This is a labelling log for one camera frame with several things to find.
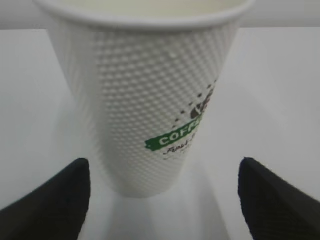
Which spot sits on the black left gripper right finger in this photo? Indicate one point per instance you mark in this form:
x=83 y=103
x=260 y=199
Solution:
x=272 y=208

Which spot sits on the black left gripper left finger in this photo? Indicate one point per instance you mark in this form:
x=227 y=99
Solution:
x=56 y=210

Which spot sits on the white paper coffee cup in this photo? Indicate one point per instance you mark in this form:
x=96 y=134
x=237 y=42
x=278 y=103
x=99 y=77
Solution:
x=142 y=73

